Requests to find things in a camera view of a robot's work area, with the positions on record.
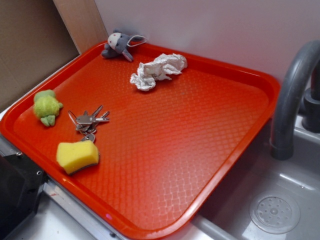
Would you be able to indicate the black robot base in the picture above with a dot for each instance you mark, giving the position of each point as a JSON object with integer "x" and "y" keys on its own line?
{"x": 21, "y": 186}

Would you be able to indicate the red plastic tray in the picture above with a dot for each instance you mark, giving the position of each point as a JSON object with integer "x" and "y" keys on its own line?
{"x": 163, "y": 151}

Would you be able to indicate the crumpled white paper towel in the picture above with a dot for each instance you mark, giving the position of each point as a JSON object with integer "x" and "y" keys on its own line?
{"x": 161, "y": 68}

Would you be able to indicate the silver key bunch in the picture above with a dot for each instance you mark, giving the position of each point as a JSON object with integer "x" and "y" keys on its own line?
{"x": 86, "y": 124}

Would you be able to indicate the grey plush donkey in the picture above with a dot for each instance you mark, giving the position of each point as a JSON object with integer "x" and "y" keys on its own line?
{"x": 118, "y": 43}

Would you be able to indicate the yellow sponge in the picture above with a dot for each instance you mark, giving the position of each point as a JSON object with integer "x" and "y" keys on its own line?
{"x": 76, "y": 156}

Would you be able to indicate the green plush turtle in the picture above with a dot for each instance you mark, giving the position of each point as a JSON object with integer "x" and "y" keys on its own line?
{"x": 46, "y": 107}

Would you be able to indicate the wooden board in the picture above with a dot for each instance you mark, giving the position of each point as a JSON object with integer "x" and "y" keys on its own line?
{"x": 83, "y": 22}

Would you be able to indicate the grey toy sink basin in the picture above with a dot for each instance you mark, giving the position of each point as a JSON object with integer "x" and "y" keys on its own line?
{"x": 225, "y": 214}

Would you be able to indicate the sink drain strainer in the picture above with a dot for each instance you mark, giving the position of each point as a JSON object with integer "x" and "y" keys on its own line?
{"x": 274, "y": 212}

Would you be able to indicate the brown cardboard panel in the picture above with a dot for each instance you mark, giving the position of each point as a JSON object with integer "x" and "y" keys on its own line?
{"x": 34, "y": 43}

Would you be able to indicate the grey faucet spout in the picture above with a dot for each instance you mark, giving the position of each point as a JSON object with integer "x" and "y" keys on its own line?
{"x": 290, "y": 100}

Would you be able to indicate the dark faucet handle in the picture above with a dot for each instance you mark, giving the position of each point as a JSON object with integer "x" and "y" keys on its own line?
{"x": 311, "y": 101}

